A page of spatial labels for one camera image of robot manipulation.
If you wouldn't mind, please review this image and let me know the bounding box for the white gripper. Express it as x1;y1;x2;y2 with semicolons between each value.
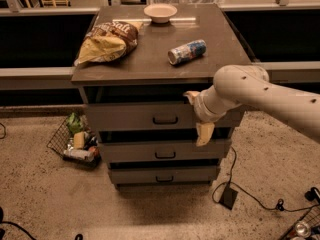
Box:
183;89;227;147

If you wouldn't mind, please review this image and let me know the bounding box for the grey top drawer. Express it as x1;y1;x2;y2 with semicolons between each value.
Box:
82;99;247;132

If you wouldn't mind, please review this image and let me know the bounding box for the grey drawer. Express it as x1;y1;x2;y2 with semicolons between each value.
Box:
82;99;247;132
99;139;231;163
109;166;220;185

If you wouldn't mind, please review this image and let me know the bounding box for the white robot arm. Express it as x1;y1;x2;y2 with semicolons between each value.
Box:
184;65;320;146

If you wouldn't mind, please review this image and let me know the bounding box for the grey middle drawer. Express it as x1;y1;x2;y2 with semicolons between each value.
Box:
99;139;231;163

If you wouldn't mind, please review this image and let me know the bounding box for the grey drawer cabinet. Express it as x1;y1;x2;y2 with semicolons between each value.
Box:
71;3;260;191

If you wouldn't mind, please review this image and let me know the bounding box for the grey bottom drawer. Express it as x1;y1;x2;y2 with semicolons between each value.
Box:
109;166;220;185

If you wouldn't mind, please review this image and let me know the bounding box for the blue white can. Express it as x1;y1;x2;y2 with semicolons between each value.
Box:
168;39;207;65

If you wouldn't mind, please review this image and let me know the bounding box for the black floor box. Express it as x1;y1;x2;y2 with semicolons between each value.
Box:
219;184;238;210

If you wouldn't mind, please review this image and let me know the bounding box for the white bowl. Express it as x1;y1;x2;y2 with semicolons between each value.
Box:
144;4;177;24

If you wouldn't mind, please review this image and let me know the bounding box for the brown yellow chip bag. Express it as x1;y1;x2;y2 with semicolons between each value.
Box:
74;21;143;66

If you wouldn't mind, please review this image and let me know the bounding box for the yellow sponge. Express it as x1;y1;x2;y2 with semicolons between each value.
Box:
73;132;85;149

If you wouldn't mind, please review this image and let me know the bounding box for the green snack bag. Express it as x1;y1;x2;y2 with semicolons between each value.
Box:
66;113;83;136

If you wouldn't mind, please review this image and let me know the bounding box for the silver can in basket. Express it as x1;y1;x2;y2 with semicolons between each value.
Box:
64;149;94;162

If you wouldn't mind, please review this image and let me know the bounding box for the silver can bottom right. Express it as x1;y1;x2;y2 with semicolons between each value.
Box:
295;221;311;238

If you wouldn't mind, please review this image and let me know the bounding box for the metal railing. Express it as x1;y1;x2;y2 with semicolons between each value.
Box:
1;0;320;89

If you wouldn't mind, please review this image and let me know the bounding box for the black floor cable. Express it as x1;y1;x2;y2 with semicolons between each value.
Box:
211;146;320;214

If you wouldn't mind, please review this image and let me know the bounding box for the black wire basket left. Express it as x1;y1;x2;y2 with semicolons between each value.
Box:
47;119;101;168

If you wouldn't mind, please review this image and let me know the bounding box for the wire basket bottom right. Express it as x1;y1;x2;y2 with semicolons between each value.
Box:
278;206;320;240

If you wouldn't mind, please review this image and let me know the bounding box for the black cable bottom left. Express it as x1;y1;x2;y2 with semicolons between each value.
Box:
0;206;84;240

